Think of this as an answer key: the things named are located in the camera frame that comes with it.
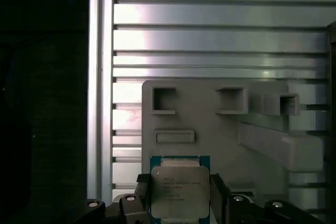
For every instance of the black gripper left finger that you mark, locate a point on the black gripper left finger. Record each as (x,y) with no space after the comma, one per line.
(131,208)

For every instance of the silver CPU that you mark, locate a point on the silver CPU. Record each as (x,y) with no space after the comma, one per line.
(179,182)

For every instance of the black PC case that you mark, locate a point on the black PC case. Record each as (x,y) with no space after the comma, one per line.
(332,77)

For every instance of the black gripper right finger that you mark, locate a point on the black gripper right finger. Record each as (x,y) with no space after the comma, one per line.
(236,208)

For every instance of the grey parts rack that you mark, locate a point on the grey parts rack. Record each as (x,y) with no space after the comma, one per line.
(210,140)

